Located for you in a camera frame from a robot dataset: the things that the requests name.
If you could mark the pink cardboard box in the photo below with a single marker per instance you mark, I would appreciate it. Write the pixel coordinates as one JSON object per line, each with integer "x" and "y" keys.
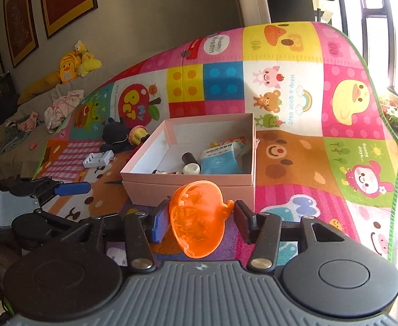
{"x": 158, "y": 185}

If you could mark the yellow duck plush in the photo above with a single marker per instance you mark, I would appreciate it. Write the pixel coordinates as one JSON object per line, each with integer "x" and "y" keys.
{"x": 69, "y": 69}

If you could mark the white round container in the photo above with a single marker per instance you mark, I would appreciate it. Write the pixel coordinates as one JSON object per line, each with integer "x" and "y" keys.
{"x": 191, "y": 169}

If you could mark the pink white clothing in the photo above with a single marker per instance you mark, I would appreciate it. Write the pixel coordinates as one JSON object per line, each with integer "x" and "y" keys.
{"x": 63, "y": 110}

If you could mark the yellow green bird plush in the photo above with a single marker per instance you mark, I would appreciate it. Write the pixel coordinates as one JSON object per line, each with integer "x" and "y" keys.
{"x": 88, "y": 62}

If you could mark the orange pumpkin toy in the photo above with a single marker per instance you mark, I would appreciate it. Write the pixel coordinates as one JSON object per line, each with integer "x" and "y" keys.
{"x": 199, "y": 220}

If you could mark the green cloth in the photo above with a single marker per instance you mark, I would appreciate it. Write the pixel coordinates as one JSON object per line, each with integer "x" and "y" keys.
{"x": 10, "y": 142}

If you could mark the black plush toy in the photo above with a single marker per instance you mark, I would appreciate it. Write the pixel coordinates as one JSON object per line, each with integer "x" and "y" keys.
{"x": 115, "y": 134}

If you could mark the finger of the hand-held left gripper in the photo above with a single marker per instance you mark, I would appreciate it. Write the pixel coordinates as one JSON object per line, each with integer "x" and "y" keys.
{"x": 73, "y": 188}

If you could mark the blue tissue pack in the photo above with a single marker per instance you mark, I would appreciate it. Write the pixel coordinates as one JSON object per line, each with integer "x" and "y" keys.
{"x": 219, "y": 161}

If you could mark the colourful cartoon play mat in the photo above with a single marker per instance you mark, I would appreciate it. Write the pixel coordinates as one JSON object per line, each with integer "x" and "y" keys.
{"x": 321, "y": 142}

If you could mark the yellow pillow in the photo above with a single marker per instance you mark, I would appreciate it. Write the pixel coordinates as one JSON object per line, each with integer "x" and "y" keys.
{"x": 39, "y": 88}

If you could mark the pink garment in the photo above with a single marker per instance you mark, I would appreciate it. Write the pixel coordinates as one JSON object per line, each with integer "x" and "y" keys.
{"x": 25, "y": 122}

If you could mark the white battery charger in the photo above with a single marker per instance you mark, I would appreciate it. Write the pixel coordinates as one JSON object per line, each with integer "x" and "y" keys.
{"x": 98, "y": 159}

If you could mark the dark window frame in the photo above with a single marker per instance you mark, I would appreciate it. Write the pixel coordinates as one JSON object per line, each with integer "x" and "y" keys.
{"x": 365, "y": 23}

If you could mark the potted green plant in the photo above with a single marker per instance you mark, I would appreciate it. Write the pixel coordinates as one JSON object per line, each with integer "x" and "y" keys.
{"x": 397, "y": 113}

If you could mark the pink yellow toy figure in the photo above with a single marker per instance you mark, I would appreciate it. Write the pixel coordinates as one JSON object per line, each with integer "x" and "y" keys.
{"x": 138, "y": 136}

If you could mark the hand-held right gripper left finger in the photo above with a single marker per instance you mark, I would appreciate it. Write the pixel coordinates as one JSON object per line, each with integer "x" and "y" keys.
{"x": 159, "y": 222}

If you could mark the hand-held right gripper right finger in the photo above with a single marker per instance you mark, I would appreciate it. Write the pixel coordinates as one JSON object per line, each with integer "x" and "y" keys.
{"x": 244, "y": 222}

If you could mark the red gold framed picture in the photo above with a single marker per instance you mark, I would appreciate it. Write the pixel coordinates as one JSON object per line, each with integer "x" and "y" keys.
{"x": 68, "y": 0}
{"x": 20, "y": 23}

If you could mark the black foam cylinder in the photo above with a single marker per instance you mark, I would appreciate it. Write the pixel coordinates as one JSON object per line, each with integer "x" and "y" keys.
{"x": 189, "y": 159}

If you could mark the red doll figure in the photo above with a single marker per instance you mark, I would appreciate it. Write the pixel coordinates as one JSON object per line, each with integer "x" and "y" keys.
{"x": 232, "y": 141}

